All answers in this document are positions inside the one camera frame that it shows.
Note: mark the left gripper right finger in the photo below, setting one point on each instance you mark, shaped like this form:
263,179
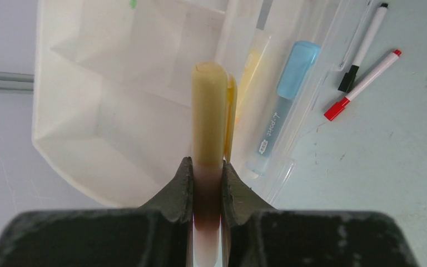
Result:
256,234

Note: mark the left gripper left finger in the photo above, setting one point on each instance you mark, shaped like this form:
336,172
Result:
158,233

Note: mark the white plastic drawer organizer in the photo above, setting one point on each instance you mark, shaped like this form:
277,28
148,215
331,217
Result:
112,91

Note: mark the yellow orange highlighter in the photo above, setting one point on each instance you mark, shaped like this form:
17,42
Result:
209,105

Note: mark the light blue highlighter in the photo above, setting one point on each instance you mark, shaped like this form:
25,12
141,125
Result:
302,57

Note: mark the red cap marker left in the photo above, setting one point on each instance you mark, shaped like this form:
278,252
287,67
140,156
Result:
338,107

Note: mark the black cap marker upper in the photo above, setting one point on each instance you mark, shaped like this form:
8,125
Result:
349,77

